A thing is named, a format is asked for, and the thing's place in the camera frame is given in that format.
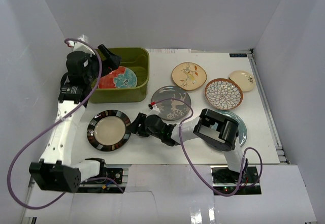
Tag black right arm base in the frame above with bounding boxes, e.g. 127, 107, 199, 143
211, 167, 262, 196

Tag small cream flower plate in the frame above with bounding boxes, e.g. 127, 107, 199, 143
229, 70, 255, 92

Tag light blue ceramic plate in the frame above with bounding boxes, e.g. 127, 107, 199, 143
216, 110, 248, 147

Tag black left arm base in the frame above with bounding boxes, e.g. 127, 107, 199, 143
77, 167, 128, 194

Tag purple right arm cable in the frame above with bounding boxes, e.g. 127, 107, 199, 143
152, 98, 264, 197

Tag dark rimmed cream plate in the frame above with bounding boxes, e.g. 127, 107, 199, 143
86, 110, 131, 152

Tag white paper sheets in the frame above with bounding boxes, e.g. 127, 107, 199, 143
146, 48, 191, 54

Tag red and teal floral plate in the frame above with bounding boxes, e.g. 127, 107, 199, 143
98, 66, 138, 89

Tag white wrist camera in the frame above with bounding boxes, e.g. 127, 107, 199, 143
147, 102, 160, 116
73, 35, 95, 55

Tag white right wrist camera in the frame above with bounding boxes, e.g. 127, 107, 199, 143
147, 102, 160, 116

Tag grey reindeer snowflake plate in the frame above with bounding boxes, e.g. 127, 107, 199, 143
151, 85, 191, 121

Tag beige bird branch plate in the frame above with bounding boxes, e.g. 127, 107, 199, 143
172, 62, 207, 91

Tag brown rimmed petal pattern bowl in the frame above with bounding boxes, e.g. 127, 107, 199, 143
204, 78, 243, 110

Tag olive green plastic bin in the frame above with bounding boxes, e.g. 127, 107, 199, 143
89, 47, 149, 103

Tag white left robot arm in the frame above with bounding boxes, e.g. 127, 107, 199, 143
29, 44, 121, 193

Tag blue label sticker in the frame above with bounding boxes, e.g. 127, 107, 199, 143
229, 53, 247, 58

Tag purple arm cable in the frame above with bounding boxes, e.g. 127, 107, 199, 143
7, 38, 125, 209
152, 98, 264, 197

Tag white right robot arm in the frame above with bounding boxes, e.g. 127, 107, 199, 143
127, 107, 248, 183

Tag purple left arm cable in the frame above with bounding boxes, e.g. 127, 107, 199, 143
7, 38, 125, 209

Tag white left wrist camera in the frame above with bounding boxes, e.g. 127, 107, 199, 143
73, 35, 95, 55

